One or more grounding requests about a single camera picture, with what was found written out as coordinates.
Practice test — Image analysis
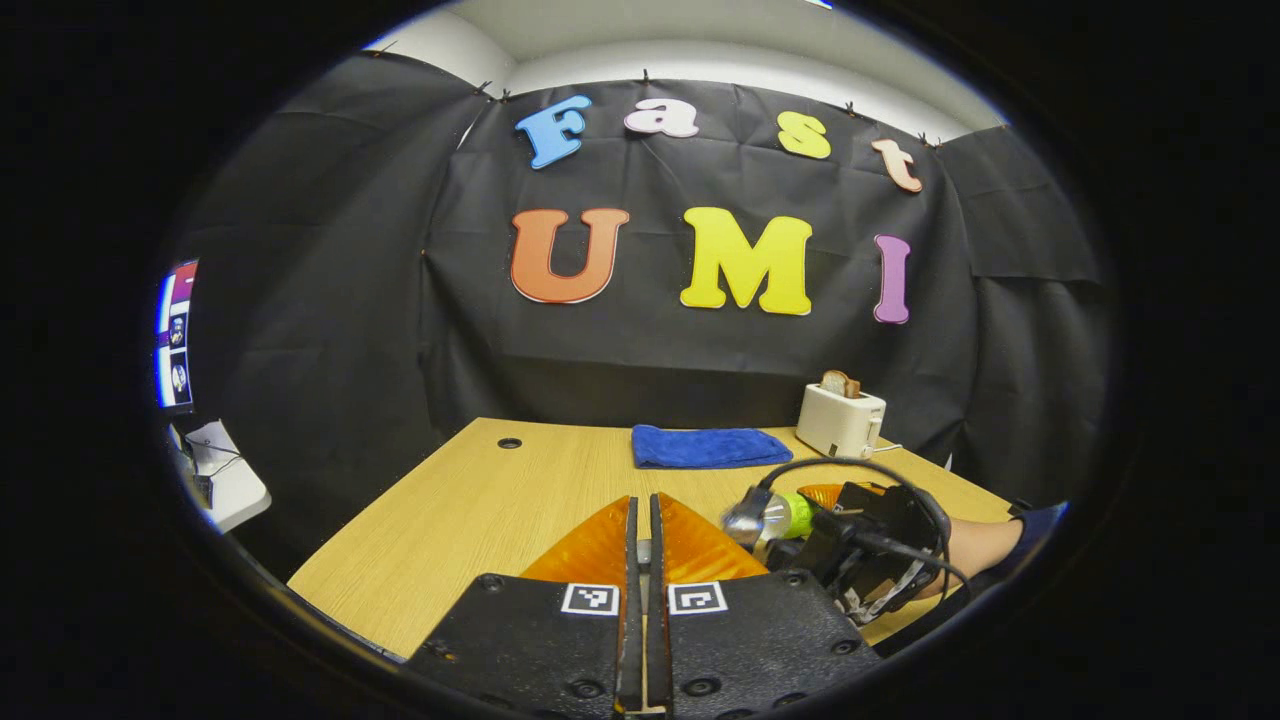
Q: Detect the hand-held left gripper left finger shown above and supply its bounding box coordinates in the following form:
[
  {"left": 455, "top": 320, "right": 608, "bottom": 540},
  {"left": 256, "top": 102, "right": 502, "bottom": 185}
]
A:
[{"left": 405, "top": 494, "right": 644, "bottom": 720}]

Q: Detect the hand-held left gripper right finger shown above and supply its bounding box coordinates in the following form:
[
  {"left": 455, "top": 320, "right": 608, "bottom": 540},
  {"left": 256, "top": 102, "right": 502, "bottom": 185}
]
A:
[{"left": 648, "top": 492, "right": 883, "bottom": 720}]

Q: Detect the clear green-label water bottle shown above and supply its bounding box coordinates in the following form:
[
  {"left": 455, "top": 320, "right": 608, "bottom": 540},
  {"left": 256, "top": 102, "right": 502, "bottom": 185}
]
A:
[{"left": 720, "top": 487, "right": 823, "bottom": 547}]

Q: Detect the white toaster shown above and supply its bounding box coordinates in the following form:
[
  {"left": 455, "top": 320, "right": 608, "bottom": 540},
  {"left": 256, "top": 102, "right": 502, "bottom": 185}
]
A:
[{"left": 796, "top": 383, "right": 887, "bottom": 459}]

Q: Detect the blue towel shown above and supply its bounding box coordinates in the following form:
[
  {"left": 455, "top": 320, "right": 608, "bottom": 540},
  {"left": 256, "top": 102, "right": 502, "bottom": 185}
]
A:
[{"left": 631, "top": 425, "right": 794, "bottom": 470}]

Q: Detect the white side desk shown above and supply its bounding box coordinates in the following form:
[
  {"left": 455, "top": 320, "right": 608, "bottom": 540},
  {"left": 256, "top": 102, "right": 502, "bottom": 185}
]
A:
[{"left": 170, "top": 420, "right": 273, "bottom": 533}]

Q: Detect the black backdrop cloth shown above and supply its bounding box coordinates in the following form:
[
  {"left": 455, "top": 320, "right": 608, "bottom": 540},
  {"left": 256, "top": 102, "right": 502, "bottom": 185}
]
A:
[{"left": 165, "top": 50, "right": 1116, "bottom": 581}]

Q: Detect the computer monitor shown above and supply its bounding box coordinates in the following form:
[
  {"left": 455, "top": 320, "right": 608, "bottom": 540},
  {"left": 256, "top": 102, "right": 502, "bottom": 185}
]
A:
[{"left": 155, "top": 258, "right": 199, "bottom": 411}]

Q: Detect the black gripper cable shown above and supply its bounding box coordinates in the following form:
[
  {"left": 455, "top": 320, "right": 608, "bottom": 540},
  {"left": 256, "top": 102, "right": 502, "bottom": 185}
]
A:
[{"left": 757, "top": 457, "right": 973, "bottom": 601}]

